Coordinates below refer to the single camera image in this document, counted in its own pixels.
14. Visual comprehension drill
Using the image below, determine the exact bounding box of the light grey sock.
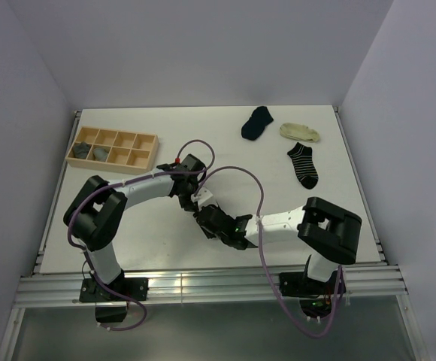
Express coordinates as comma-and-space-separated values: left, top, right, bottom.
92, 147, 109, 162

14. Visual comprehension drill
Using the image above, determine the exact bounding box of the dark grey sock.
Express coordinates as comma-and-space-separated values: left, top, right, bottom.
72, 141, 91, 159

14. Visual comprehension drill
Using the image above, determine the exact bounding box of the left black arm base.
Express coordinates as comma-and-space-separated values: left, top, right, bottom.
78, 278, 149, 325

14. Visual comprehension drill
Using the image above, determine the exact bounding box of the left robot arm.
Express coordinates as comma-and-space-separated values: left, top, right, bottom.
63, 154, 206, 300

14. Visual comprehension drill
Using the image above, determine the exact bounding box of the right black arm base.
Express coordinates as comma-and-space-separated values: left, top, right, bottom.
279, 271, 347, 318

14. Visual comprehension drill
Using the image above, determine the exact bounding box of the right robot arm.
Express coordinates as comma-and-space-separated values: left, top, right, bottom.
191, 195, 362, 293

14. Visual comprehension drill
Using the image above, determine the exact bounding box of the wooden compartment tray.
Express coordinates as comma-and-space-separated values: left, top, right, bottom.
65, 126, 159, 175

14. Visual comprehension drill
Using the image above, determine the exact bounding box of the navy blue sock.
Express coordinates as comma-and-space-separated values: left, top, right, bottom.
241, 106, 274, 141

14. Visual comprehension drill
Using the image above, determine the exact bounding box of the black striped sock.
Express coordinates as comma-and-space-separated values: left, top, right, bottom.
287, 142, 319, 190

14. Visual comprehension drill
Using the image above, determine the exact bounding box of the cream sock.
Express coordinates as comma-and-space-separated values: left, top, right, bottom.
279, 123, 320, 143

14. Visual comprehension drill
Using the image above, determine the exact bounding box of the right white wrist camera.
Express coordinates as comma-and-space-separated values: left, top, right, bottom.
191, 187, 215, 208

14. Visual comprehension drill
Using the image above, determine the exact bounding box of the aluminium frame rail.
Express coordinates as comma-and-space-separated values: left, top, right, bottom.
12, 264, 407, 308

